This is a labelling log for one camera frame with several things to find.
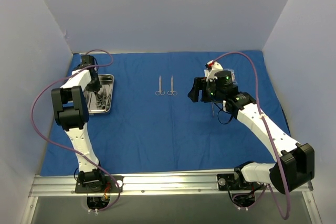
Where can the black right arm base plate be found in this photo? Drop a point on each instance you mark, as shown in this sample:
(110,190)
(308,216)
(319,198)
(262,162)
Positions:
(233,182)

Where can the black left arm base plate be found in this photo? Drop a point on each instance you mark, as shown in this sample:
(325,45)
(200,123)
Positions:
(102,185)

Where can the steel surgical scissors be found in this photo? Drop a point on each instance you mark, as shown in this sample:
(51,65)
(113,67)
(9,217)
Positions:
(160,91)
(172,91)

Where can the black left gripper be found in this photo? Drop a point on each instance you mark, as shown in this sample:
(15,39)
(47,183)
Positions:
(95,85)

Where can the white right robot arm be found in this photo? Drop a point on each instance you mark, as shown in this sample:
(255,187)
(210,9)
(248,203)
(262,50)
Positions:
(294,163)

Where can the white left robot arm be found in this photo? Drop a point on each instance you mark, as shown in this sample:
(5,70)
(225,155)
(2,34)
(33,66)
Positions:
(72,114)

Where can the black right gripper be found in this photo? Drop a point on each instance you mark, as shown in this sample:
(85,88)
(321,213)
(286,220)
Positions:
(203,90)

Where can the aluminium front rail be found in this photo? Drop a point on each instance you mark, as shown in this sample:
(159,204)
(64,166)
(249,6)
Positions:
(167,183)

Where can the metal surgical instrument tray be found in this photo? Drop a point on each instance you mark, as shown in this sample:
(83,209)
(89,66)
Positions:
(107,81)

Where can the long steel forceps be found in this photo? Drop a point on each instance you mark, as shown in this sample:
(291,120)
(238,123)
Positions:
(213,112)

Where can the suture packets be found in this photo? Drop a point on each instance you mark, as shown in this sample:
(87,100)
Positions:
(232,74)

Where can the steel surgical instruments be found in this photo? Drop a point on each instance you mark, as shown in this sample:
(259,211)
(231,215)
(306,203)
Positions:
(101,98)

